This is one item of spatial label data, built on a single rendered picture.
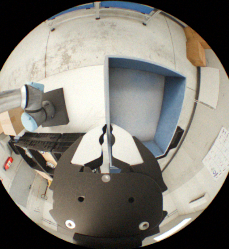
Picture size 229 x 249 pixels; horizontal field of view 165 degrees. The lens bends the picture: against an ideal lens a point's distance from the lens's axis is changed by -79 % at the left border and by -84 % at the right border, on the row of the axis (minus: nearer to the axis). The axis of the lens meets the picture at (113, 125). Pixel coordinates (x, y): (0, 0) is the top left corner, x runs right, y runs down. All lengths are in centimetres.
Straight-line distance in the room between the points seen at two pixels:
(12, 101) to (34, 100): 12
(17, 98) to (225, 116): 294
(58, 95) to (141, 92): 51
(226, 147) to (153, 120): 254
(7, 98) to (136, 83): 44
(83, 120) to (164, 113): 53
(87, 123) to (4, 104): 55
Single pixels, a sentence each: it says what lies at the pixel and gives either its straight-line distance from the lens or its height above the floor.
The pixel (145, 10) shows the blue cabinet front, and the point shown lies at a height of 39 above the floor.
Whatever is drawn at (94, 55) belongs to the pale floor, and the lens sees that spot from 133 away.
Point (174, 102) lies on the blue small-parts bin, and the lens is 19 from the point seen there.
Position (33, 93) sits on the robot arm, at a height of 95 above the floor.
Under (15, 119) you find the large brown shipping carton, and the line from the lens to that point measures 91.
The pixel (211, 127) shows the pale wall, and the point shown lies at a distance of 266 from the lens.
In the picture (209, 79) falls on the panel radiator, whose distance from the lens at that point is 265.
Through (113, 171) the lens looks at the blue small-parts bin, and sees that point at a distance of 107.
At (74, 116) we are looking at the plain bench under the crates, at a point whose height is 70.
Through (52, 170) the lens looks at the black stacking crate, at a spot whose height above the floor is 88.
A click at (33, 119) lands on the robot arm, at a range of 46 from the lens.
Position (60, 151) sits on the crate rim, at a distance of 54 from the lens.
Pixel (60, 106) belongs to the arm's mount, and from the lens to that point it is 58.
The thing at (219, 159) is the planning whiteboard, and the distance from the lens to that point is 278.
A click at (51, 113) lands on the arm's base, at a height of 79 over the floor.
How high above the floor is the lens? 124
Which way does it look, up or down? 60 degrees down
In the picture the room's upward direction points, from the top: 166 degrees clockwise
